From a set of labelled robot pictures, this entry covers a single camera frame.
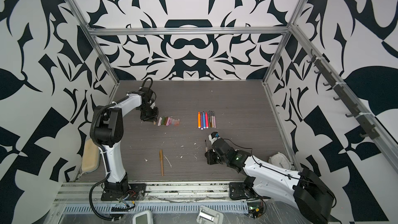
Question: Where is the light pink marker pen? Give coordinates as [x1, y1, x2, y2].
[212, 112, 216, 128]

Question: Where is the purple marker pen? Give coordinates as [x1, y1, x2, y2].
[200, 112, 206, 130]

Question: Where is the orange marker pen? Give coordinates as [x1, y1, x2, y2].
[198, 112, 203, 130]

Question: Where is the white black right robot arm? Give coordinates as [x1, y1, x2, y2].
[205, 132, 336, 224]

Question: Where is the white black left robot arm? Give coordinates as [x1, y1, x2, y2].
[89, 78, 159, 222]

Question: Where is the small electronics board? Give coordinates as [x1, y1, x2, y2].
[248, 201, 266, 219]

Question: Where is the beige sponge block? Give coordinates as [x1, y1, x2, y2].
[81, 139, 100, 173]

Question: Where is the white handheld device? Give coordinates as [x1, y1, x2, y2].
[132, 210, 154, 224]

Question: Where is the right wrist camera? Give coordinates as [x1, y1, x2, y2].
[209, 132, 220, 144]

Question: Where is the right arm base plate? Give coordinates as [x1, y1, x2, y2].
[229, 183, 257, 200]

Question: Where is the silver metal bracket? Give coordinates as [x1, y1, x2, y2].
[197, 205, 224, 224]

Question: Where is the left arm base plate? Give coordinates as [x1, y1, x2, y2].
[101, 183, 147, 201]

